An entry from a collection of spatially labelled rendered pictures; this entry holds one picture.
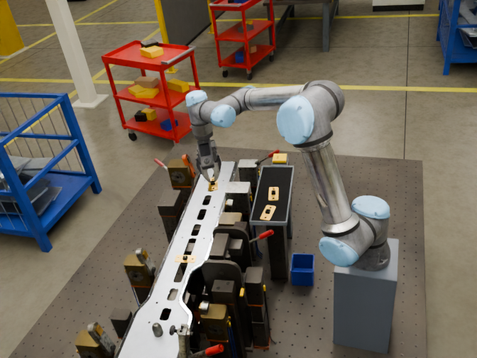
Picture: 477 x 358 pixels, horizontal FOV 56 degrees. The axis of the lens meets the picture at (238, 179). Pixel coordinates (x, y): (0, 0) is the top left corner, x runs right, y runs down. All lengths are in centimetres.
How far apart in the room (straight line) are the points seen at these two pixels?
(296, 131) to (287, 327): 96
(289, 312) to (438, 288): 133
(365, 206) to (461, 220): 216
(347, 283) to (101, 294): 116
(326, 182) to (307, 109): 22
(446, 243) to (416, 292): 133
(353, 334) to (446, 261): 155
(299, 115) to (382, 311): 80
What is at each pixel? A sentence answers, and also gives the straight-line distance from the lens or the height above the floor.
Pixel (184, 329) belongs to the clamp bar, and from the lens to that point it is 131.
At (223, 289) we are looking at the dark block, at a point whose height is 112.
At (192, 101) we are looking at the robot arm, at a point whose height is 160.
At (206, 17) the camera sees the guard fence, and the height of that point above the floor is 30.
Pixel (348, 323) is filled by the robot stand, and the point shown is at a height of 84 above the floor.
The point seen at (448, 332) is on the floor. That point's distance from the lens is 287.
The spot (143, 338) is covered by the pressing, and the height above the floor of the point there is 100.
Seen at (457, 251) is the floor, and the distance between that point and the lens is 332.
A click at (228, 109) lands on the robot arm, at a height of 159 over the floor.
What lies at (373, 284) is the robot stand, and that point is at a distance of 157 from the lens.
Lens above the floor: 224
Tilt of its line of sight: 35 degrees down
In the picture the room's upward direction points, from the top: 8 degrees counter-clockwise
